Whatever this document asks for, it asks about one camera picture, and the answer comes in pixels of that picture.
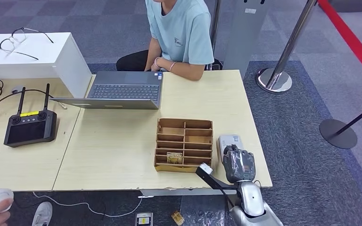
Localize small yellow paper scrap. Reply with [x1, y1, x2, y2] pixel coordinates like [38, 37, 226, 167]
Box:
[171, 210, 185, 226]

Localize grey laptop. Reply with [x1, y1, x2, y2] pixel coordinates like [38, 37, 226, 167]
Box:
[49, 71, 164, 110]

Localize wooden card organizer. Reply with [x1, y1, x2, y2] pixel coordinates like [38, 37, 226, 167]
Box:
[154, 118, 214, 173]

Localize white card reader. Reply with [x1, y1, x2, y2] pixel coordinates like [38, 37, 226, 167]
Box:
[217, 134, 245, 163]

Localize black-rimmed eyeglasses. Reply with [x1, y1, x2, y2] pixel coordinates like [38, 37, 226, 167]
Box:
[0, 27, 55, 61]

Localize white cabinet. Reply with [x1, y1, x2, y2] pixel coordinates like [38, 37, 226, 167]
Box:
[0, 32, 93, 99]

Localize white cable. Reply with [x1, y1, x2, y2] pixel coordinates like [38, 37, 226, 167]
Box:
[31, 192, 154, 218]

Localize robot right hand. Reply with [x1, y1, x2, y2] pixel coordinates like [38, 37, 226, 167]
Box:
[222, 144, 256, 184]

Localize person's left hand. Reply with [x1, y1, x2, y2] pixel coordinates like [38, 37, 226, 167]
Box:
[151, 58, 169, 72]

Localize person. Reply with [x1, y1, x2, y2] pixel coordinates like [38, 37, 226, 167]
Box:
[116, 0, 215, 81]

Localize clear plastic sheet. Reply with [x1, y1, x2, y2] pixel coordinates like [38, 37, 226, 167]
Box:
[180, 195, 235, 226]

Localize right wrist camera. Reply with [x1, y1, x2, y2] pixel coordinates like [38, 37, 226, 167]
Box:
[195, 162, 241, 192]

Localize metal floor socket plate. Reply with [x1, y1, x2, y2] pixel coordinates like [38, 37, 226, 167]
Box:
[134, 212, 154, 226]

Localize grey metal kiosk panel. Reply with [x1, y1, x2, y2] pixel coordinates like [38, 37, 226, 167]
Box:
[222, 0, 271, 80]

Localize long black cable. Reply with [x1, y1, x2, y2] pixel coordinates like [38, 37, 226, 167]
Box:
[0, 89, 54, 119]

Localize black stanchion post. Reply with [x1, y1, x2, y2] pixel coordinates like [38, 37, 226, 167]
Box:
[319, 99, 362, 150]

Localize red barrier belt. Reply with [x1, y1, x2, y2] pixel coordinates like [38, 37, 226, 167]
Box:
[318, 0, 362, 86]

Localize white shoe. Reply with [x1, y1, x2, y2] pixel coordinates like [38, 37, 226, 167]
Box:
[32, 201, 53, 226]

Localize chrome stanchion post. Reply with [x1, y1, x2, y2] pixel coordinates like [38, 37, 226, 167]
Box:
[255, 0, 317, 94]

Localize black remote controller with antennas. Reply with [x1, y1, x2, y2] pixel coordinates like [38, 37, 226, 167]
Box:
[3, 83, 58, 148]

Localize thin chrome pole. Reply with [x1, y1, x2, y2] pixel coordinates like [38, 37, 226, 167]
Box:
[206, 0, 224, 71]

